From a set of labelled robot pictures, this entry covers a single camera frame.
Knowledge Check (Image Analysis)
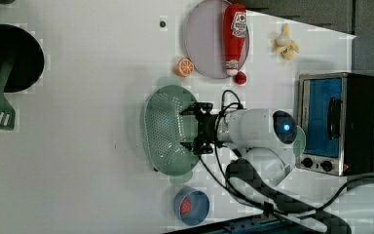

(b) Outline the red plush ketchup bottle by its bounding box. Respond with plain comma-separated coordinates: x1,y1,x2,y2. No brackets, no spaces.
223,4,247,76

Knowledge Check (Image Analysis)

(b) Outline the black cable loop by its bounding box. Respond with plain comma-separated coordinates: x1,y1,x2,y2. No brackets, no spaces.
196,90,374,234

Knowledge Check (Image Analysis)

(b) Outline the toy strawberry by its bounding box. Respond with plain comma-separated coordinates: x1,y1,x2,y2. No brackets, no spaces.
234,71,247,85

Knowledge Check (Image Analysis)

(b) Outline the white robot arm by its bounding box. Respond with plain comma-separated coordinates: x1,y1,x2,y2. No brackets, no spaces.
179,102,305,186

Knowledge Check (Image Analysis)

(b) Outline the black pan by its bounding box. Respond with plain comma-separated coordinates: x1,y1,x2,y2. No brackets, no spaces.
0,23,46,94

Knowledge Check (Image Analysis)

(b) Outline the green round plate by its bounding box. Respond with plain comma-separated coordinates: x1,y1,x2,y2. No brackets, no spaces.
293,126,306,158

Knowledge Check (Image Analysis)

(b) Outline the grey round plate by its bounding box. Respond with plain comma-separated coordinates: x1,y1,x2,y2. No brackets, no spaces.
183,0,249,79

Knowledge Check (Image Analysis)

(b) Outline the black toaster oven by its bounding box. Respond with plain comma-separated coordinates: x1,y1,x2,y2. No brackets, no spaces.
296,72,374,176

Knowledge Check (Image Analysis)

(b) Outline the red fruit in bowl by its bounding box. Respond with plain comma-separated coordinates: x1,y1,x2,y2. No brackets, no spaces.
180,198,192,215

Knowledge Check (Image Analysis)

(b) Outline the blue bowl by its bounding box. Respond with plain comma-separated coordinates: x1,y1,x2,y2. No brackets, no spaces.
173,186,209,226

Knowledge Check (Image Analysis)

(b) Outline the toy orange slice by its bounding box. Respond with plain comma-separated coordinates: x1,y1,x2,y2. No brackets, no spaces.
175,58,195,77

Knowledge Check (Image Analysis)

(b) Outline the green plastic strainer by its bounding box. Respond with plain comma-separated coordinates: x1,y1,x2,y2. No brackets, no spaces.
141,77,199,184

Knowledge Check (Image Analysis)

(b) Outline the peeled toy banana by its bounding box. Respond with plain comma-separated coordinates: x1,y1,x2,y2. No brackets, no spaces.
273,23,300,60

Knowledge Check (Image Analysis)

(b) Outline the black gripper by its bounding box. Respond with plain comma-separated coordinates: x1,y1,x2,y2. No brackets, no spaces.
179,102,222,155

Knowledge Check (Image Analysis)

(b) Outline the blue metal rail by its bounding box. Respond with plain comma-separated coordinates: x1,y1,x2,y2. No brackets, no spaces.
165,214,319,234

